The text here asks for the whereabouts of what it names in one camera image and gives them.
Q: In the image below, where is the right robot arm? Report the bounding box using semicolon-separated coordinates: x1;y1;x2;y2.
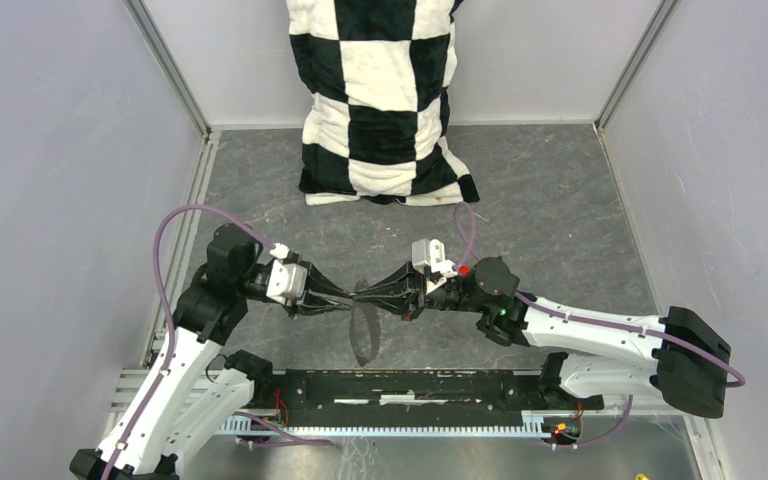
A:
353;257;734;419

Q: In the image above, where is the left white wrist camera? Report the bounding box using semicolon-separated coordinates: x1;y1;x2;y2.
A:
266;243;308;306

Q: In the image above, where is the grey slotted cable duct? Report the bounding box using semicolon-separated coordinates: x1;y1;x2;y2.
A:
215;415;550;440

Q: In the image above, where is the black white checkered blanket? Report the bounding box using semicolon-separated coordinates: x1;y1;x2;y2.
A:
287;1;479;207

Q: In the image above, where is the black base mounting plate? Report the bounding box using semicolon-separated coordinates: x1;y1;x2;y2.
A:
244;370;605;428

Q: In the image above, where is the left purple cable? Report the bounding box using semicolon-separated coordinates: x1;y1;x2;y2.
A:
97;203;336;480

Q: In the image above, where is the aluminium frame rail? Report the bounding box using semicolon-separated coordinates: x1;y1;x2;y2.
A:
110;368;713;417

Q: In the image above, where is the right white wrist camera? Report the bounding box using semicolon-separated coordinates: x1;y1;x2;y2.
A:
411;238;458;294

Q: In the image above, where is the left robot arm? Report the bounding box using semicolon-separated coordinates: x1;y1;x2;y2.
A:
69;223;350;479

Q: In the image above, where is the large metal keyring plate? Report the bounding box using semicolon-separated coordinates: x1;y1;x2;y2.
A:
348;301;381;367

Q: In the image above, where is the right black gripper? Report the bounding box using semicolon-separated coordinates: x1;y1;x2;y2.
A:
353;260;487;322

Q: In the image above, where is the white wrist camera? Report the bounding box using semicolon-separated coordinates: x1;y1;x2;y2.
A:
411;238;458;294
266;243;308;306

